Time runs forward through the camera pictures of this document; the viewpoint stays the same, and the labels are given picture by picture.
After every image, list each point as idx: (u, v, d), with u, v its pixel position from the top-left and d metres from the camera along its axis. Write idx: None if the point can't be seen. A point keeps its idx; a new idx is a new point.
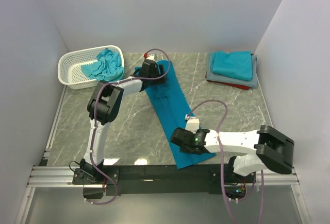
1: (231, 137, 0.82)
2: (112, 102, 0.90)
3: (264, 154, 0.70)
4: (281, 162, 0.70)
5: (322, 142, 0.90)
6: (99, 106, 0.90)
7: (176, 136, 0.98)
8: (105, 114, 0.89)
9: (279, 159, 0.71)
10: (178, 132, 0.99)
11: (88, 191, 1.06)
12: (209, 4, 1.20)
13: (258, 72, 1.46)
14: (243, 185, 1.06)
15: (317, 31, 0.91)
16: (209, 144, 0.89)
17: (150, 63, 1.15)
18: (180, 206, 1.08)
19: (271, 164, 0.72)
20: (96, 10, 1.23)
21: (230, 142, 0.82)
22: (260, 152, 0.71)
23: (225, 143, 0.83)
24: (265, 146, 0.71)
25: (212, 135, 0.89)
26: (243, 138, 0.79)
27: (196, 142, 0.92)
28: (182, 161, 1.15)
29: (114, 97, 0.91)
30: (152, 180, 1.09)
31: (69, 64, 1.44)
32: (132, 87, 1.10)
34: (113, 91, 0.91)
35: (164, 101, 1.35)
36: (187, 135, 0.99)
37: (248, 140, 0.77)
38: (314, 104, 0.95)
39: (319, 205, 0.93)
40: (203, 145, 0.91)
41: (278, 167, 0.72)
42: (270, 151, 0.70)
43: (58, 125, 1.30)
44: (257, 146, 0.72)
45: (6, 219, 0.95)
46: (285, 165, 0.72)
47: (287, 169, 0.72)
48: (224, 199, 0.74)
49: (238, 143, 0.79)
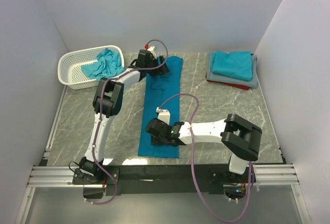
1: (202, 127, 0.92)
2: (116, 97, 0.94)
3: (229, 140, 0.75)
4: (246, 148, 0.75)
5: (322, 142, 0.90)
6: (104, 103, 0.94)
7: (152, 126, 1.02)
8: (111, 109, 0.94)
9: (244, 145, 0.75)
10: (155, 122, 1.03)
11: (89, 191, 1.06)
12: (209, 4, 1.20)
13: (258, 72, 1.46)
14: (243, 185, 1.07)
15: (316, 32, 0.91)
16: (183, 135, 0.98)
17: (145, 52, 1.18)
18: (180, 206, 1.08)
19: (237, 150, 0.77)
20: (96, 10, 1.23)
21: (200, 132, 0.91)
22: (225, 138, 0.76)
23: (196, 133, 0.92)
24: (229, 133, 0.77)
25: (185, 126, 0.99)
26: (212, 127, 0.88)
27: (172, 134, 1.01)
28: (163, 152, 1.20)
29: (116, 91, 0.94)
30: (152, 180, 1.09)
31: (69, 64, 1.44)
32: (133, 79, 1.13)
34: (115, 87, 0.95)
35: (159, 93, 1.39)
36: (164, 126, 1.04)
37: (217, 129, 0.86)
38: (313, 104, 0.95)
39: (320, 205, 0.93)
40: (177, 136, 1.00)
41: (244, 153, 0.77)
42: (234, 137, 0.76)
43: (58, 125, 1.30)
44: (223, 134, 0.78)
45: (6, 219, 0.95)
46: (251, 151, 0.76)
47: (252, 155, 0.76)
48: (196, 186, 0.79)
49: (208, 132, 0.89)
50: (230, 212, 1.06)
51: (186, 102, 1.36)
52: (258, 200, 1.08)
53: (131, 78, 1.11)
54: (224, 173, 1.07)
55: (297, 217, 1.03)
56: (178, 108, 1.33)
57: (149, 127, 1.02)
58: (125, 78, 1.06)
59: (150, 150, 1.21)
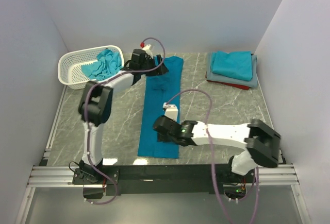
1: (220, 130, 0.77)
2: (103, 103, 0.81)
3: (254, 148, 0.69)
4: (270, 156, 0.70)
5: (322, 142, 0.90)
6: (90, 108, 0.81)
7: (161, 124, 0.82)
8: (97, 116, 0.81)
9: (268, 153, 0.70)
10: (164, 120, 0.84)
11: (88, 191, 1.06)
12: (209, 4, 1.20)
13: (258, 72, 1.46)
14: (243, 185, 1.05)
15: (316, 32, 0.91)
16: (197, 136, 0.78)
17: (139, 53, 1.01)
18: (180, 206, 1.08)
19: (260, 157, 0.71)
20: (96, 10, 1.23)
21: (219, 134, 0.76)
22: (250, 145, 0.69)
23: (214, 136, 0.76)
24: (254, 140, 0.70)
25: (200, 126, 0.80)
26: (232, 131, 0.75)
27: (183, 133, 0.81)
28: (162, 152, 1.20)
29: (104, 97, 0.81)
30: (152, 181, 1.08)
31: (69, 64, 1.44)
32: (126, 83, 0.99)
34: (103, 91, 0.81)
35: (159, 93, 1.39)
36: (174, 124, 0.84)
37: (238, 134, 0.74)
38: (313, 104, 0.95)
39: (319, 205, 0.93)
40: (190, 137, 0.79)
41: (266, 161, 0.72)
42: (260, 145, 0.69)
43: (58, 125, 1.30)
44: (247, 140, 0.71)
45: (6, 219, 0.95)
46: (274, 159, 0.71)
47: (275, 164, 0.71)
48: (217, 199, 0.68)
49: (228, 136, 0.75)
50: (230, 212, 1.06)
51: (186, 102, 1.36)
52: (258, 200, 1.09)
53: (123, 82, 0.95)
54: (224, 173, 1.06)
55: (297, 217, 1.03)
56: (179, 108, 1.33)
57: (157, 125, 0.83)
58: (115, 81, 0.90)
59: (150, 150, 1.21)
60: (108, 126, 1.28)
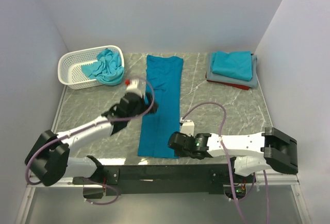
1: (235, 141, 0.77)
2: (51, 165, 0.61)
3: (272, 157, 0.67)
4: (288, 164, 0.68)
5: (321, 142, 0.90)
6: (36, 167, 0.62)
7: (175, 142, 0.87)
8: (42, 177, 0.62)
9: (286, 160, 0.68)
10: (177, 136, 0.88)
11: (88, 191, 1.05)
12: (208, 4, 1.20)
13: (258, 72, 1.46)
14: (243, 185, 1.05)
15: (317, 32, 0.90)
16: (213, 149, 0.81)
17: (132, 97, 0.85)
18: (181, 206, 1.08)
19: (279, 166, 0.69)
20: (96, 10, 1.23)
21: (234, 145, 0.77)
22: (268, 155, 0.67)
23: (229, 148, 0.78)
24: (273, 149, 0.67)
25: (214, 138, 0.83)
26: (248, 141, 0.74)
27: (198, 147, 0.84)
28: (162, 152, 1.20)
29: (55, 157, 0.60)
30: (152, 180, 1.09)
31: (69, 64, 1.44)
32: (96, 135, 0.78)
34: (56, 148, 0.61)
35: (159, 93, 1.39)
36: (187, 139, 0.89)
37: (254, 143, 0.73)
38: (314, 105, 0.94)
39: (320, 206, 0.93)
40: (205, 150, 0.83)
41: (284, 168, 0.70)
42: (277, 153, 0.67)
43: (58, 125, 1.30)
44: (264, 149, 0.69)
45: (6, 219, 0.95)
46: (292, 165, 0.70)
47: (294, 170, 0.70)
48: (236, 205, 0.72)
49: (244, 147, 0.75)
50: (230, 212, 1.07)
51: (186, 102, 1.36)
52: (258, 200, 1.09)
53: (93, 135, 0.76)
54: (224, 173, 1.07)
55: (297, 217, 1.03)
56: (178, 108, 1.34)
57: (172, 142, 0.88)
58: (80, 135, 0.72)
59: (150, 150, 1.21)
60: None
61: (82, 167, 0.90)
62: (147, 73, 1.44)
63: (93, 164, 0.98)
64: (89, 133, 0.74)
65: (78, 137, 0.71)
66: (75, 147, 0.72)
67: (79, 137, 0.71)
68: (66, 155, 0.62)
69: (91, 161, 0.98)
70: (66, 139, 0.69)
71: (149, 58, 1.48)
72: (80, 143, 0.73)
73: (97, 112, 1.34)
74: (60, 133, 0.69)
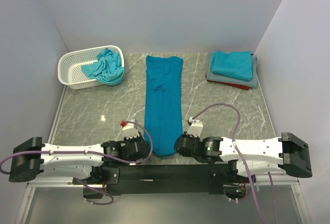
1: (250, 145, 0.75)
2: (20, 170, 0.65)
3: (291, 163, 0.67)
4: (306, 169, 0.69)
5: (321, 142, 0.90)
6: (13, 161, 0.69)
7: (183, 147, 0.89)
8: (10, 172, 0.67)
9: (303, 166, 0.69)
10: (185, 141, 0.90)
11: (88, 191, 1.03)
12: (208, 4, 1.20)
13: (258, 72, 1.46)
14: (243, 185, 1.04)
15: (317, 31, 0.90)
16: (226, 154, 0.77)
17: (136, 147, 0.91)
18: (181, 206, 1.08)
19: (295, 171, 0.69)
20: (96, 9, 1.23)
21: (250, 151, 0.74)
22: (287, 161, 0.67)
23: (244, 152, 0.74)
24: (291, 155, 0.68)
25: (227, 143, 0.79)
26: (264, 147, 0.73)
27: (209, 152, 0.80)
28: (164, 151, 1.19)
29: (25, 168, 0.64)
30: (152, 180, 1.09)
31: (69, 64, 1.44)
32: (82, 162, 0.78)
34: (30, 160, 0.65)
35: (160, 94, 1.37)
36: (196, 143, 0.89)
37: (271, 150, 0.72)
38: (314, 104, 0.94)
39: (320, 206, 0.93)
40: (217, 155, 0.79)
41: (300, 174, 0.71)
42: (296, 159, 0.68)
43: (58, 125, 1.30)
44: (283, 155, 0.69)
45: (6, 219, 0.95)
46: (308, 171, 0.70)
47: (309, 175, 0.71)
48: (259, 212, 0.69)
49: (260, 152, 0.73)
50: (230, 212, 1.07)
51: (186, 102, 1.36)
52: (258, 200, 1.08)
53: (78, 160, 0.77)
54: (223, 173, 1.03)
55: (297, 217, 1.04)
56: (179, 109, 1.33)
57: (179, 148, 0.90)
58: (62, 156, 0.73)
59: (156, 145, 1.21)
60: (108, 126, 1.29)
61: (71, 172, 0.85)
62: (147, 73, 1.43)
63: (85, 173, 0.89)
64: (74, 158, 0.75)
65: (58, 157, 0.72)
66: (53, 166, 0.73)
67: (59, 158, 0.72)
68: (35, 171, 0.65)
69: (86, 167, 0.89)
70: (46, 155, 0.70)
71: (149, 59, 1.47)
72: (61, 164, 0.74)
73: (97, 112, 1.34)
74: (45, 147, 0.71)
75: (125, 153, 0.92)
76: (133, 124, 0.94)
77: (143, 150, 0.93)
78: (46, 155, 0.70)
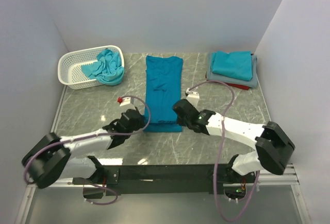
1: (236, 124, 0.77)
2: (50, 166, 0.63)
3: (263, 147, 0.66)
4: (277, 160, 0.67)
5: (321, 142, 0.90)
6: (33, 167, 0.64)
7: (182, 108, 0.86)
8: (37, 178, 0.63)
9: (276, 156, 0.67)
10: (185, 104, 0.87)
11: (89, 191, 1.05)
12: (208, 4, 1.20)
13: (258, 72, 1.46)
14: (243, 185, 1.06)
15: (318, 31, 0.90)
16: (212, 125, 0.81)
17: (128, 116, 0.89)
18: (181, 206, 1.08)
19: (266, 159, 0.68)
20: (96, 9, 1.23)
21: (234, 128, 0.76)
22: (259, 144, 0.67)
23: (228, 129, 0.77)
24: (265, 140, 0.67)
25: (216, 117, 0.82)
26: (246, 128, 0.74)
27: (199, 120, 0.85)
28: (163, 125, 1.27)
29: (55, 159, 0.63)
30: (152, 180, 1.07)
31: (69, 64, 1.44)
32: (94, 144, 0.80)
34: (58, 151, 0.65)
35: (160, 93, 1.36)
36: (193, 109, 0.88)
37: (251, 131, 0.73)
38: (314, 104, 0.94)
39: (320, 206, 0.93)
40: (204, 124, 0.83)
41: (271, 165, 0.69)
42: (269, 147, 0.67)
43: (58, 125, 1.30)
44: (259, 138, 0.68)
45: (6, 219, 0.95)
46: (280, 165, 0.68)
47: (279, 169, 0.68)
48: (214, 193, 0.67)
49: (241, 131, 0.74)
50: (229, 212, 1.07)
51: None
52: (257, 200, 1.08)
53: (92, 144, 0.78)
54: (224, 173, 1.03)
55: (297, 217, 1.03)
56: None
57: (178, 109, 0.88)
58: (82, 141, 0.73)
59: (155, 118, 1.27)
60: None
61: (80, 169, 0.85)
62: (147, 73, 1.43)
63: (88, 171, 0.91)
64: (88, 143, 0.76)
65: (79, 143, 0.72)
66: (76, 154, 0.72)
67: (80, 143, 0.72)
68: (66, 159, 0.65)
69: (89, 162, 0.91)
70: (68, 143, 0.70)
71: (149, 59, 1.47)
72: (81, 151, 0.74)
73: (97, 112, 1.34)
74: (63, 138, 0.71)
75: (121, 127, 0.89)
76: (129, 100, 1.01)
77: (135, 118, 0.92)
78: (68, 143, 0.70)
